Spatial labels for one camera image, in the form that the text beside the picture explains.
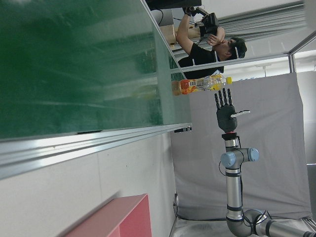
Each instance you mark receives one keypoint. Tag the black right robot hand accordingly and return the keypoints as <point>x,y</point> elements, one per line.
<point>227,118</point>

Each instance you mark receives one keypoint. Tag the black teleoperation glove device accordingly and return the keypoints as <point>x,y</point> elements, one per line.
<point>209,22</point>

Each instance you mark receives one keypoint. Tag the green conveyor belt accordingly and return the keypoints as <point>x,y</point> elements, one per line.
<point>74,61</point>

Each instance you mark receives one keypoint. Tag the orange drink bottle yellow cap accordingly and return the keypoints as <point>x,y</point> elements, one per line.
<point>197,85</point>

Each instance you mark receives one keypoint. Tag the person in black shirt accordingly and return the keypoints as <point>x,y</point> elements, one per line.
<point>197,56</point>

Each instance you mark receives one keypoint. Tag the pink plastic basket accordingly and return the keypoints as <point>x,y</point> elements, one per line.
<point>133,217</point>

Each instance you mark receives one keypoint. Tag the grey fabric curtain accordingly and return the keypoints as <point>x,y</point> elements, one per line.
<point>271,148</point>

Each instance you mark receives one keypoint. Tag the aluminium profile frame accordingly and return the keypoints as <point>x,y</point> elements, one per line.
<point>292,61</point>

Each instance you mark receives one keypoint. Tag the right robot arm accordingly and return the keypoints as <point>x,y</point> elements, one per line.
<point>233,187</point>

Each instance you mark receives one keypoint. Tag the beige box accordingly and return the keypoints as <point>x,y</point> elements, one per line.
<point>169,33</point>

